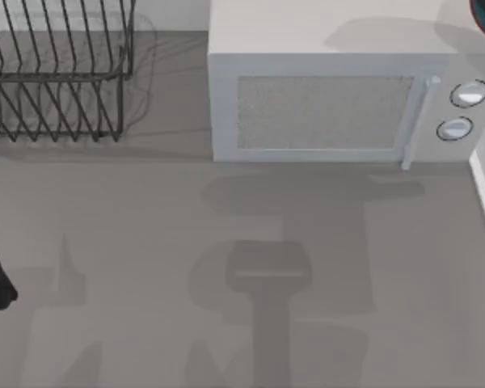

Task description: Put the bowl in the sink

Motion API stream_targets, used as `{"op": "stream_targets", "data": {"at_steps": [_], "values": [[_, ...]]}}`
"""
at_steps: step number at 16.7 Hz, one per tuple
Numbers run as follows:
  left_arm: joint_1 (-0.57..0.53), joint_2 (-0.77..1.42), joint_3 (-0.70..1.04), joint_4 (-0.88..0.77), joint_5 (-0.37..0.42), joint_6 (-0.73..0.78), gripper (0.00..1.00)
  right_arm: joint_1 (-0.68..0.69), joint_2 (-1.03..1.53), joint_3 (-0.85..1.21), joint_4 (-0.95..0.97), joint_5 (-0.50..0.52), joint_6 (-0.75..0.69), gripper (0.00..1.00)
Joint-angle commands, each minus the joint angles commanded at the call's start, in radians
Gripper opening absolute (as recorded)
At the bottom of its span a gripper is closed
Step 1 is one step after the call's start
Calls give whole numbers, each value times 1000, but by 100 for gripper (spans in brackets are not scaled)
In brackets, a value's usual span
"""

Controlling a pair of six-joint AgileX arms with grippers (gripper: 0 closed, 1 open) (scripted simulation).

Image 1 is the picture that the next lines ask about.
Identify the microwave oven door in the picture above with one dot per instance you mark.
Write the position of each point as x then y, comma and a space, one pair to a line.
226, 109

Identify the pale microwave oven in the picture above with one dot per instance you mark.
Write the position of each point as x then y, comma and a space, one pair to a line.
327, 36

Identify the small microwave knob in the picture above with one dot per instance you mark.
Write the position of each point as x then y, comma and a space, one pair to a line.
454, 129

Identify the large microwave knob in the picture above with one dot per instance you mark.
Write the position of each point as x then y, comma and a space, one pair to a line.
468, 93

